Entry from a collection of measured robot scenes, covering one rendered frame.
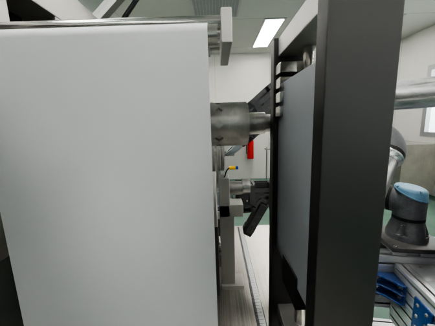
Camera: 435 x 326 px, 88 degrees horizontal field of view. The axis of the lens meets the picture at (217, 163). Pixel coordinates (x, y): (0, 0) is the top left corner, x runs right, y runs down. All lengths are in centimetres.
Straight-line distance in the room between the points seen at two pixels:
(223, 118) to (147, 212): 15
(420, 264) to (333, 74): 121
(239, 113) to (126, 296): 27
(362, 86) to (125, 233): 26
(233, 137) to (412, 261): 112
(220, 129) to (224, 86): 485
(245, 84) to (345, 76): 503
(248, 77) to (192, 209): 503
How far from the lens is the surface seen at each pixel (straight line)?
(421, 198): 124
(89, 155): 28
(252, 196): 66
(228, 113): 31
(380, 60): 20
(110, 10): 91
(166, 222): 27
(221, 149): 57
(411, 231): 127
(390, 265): 130
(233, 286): 68
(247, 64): 529
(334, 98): 18
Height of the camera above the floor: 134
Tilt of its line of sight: 10 degrees down
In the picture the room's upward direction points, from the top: 2 degrees counter-clockwise
